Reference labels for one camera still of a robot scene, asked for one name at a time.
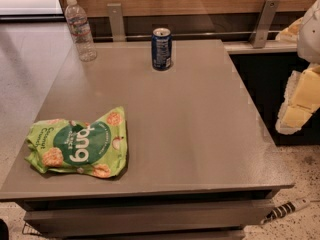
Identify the green rice chip bag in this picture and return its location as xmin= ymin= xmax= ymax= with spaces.
xmin=25 ymin=107 xmax=128 ymax=179

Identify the blue pepsi can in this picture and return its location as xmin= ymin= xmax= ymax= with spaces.
xmin=151 ymin=28 xmax=172 ymax=71

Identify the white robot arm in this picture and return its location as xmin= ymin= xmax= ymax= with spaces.
xmin=275 ymin=0 xmax=320 ymax=135

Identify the metal bracket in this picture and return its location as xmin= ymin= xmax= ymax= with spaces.
xmin=249 ymin=0 xmax=280 ymax=49
xmin=107 ymin=3 xmax=126 ymax=42

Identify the right metal bracket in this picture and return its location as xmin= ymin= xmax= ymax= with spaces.
xmin=249 ymin=0 xmax=280 ymax=49

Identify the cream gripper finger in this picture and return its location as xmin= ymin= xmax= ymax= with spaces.
xmin=275 ymin=18 xmax=302 ymax=43
xmin=275 ymin=63 xmax=320 ymax=135

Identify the horizontal metal rail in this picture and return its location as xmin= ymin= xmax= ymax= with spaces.
xmin=93 ymin=31 xmax=279 ymax=42

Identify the white striped power strip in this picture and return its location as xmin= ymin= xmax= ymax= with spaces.
xmin=261 ymin=198 xmax=310 ymax=224

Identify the grey cabinet drawer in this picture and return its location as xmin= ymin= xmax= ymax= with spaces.
xmin=25 ymin=200 xmax=274 ymax=237

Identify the left metal bracket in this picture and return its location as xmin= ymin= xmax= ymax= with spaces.
xmin=107 ymin=3 xmax=126 ymax=42

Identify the clear plastic water bottle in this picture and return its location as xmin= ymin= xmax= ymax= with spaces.
xmin=65 ymin=0 xmax=97 ymax=62

